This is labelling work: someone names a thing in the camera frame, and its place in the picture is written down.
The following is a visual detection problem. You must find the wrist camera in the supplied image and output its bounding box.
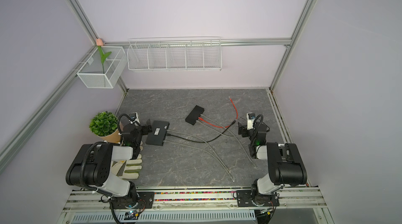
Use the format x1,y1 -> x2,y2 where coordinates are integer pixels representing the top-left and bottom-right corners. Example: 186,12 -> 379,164
128,112 -> 141,126
247,113 -> 256,130

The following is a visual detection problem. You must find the beige plant pot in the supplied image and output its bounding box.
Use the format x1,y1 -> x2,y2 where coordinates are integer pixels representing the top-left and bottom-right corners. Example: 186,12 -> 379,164
100,129 -> 121,143

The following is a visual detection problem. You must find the white mesh square basket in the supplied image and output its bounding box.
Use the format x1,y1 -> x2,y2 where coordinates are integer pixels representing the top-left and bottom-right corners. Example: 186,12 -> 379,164
77,46 -> 127,89

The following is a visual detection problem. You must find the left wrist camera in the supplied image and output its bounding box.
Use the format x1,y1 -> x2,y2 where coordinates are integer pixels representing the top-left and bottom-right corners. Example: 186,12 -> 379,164
128,112 -> 141,126

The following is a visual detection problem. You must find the small ribbed black switch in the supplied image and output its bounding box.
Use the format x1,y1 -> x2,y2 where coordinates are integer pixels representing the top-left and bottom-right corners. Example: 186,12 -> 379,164
185,105 -> 205,126

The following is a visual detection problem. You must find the black cable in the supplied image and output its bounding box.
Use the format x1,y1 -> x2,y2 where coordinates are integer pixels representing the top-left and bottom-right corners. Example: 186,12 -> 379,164
166,119 -> 237,143

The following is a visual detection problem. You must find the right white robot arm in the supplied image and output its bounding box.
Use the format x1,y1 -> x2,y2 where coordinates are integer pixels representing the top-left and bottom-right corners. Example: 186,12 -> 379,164
238,123 -> 307,200

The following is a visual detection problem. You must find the red ethernet cable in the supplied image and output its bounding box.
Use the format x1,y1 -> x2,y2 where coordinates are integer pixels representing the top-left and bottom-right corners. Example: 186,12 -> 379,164
198,97 -> 239,129

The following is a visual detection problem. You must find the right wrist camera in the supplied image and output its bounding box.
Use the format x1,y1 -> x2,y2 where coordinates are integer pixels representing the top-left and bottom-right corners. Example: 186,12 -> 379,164
247,113 -> 256,130

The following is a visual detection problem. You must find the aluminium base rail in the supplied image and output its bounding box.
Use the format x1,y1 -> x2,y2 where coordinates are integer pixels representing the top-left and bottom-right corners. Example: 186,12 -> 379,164
57,186 -> 334,224

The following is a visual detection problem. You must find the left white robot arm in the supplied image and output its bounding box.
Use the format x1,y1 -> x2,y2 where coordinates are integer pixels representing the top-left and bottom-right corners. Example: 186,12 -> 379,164
66,120 -> 152,202

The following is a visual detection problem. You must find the white wire long basket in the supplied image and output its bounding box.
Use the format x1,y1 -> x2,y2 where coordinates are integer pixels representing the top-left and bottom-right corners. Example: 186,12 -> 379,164
127,37 -> 223,71

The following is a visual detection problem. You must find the yellow white work glove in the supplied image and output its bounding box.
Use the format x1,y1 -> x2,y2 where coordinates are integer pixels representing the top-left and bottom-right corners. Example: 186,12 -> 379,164
111,143 -> 143,180

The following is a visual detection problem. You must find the grey ethernet cable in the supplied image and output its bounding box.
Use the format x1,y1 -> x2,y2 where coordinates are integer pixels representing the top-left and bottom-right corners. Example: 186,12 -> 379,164
166,129 -> 233,174
199,114 -> 258,170
164,139 -> 236,183

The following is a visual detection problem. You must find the pink artificial tulip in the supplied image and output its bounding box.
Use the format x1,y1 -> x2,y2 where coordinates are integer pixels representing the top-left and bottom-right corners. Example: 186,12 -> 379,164
96,38 -> 112,73

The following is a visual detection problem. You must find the green artificial plant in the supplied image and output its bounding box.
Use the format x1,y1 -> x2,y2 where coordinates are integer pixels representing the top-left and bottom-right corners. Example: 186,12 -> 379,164
89,111 -> 118,137

